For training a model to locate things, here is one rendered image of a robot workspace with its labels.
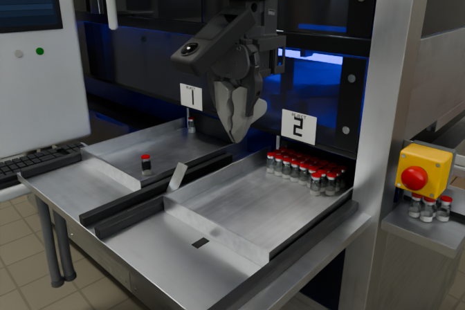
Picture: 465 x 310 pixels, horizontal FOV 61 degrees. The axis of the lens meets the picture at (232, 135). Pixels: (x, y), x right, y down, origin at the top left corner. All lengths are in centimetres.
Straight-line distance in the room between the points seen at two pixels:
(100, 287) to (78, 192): 115
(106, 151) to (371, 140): 67
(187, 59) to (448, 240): 56
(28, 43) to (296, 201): 91
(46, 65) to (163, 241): 80
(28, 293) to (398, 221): 169
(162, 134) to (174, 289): 64
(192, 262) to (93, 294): 136
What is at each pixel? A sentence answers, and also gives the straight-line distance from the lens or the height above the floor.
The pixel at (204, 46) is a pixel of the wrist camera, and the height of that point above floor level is 123.
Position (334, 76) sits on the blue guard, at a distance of 78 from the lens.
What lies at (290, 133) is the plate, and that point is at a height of 100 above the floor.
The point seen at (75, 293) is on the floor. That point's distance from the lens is 204.
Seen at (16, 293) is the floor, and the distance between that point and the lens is 214.
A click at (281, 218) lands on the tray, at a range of 78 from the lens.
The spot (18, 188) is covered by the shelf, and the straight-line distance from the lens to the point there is 118.
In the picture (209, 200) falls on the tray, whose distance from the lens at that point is 83.
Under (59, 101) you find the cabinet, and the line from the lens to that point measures 139.
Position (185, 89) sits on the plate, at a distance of 107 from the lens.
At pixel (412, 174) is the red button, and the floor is 101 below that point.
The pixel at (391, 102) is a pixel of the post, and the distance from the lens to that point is 74.
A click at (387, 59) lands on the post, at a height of 118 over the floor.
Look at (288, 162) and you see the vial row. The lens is 90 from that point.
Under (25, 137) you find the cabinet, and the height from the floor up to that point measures 85.
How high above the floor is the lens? 130
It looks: 21 degrees down
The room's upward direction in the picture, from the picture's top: straight up
